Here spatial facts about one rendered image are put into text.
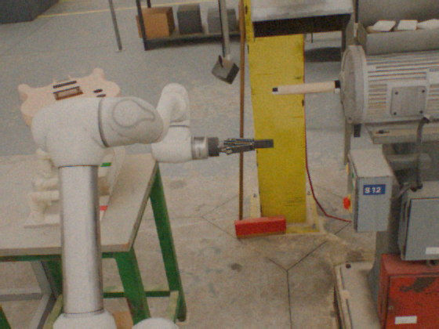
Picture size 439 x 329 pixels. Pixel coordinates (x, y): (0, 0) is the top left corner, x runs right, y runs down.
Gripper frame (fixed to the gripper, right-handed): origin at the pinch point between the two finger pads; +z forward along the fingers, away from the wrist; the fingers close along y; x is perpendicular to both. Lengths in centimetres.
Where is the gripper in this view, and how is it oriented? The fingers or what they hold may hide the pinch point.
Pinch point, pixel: (263, 143)
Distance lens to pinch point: 182.2
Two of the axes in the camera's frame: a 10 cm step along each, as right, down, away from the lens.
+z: 9.9, -0.6, -1.1
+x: -0.9, -9.3, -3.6
